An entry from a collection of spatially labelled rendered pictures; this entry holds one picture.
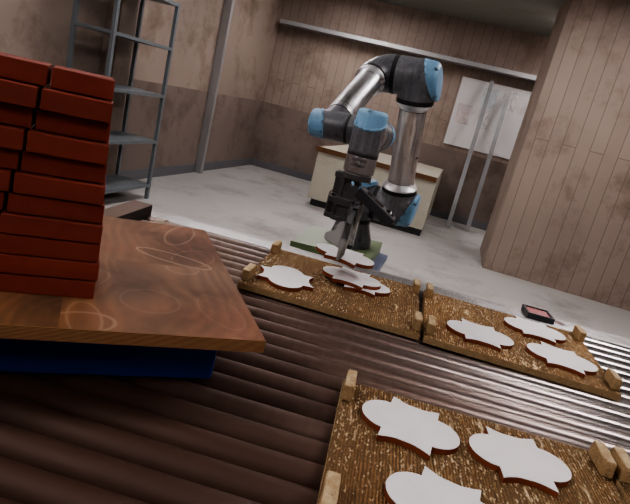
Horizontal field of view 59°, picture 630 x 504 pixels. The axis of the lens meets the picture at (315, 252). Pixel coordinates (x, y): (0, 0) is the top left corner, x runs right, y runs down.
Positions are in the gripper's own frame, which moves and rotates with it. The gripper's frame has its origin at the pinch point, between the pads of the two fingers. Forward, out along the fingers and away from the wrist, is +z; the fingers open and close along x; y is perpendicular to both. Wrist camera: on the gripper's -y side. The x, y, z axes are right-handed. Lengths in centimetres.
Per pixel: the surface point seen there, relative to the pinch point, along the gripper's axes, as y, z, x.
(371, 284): -8.4, 4.9, 1.8
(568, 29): -83, -157, -513
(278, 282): 10.2, 5.8, 18.8
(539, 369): -48, 7, 17
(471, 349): -33.8, 6.9, 18.6
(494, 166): -71, 4, -800
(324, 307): -1.8, 7.1, 21.4
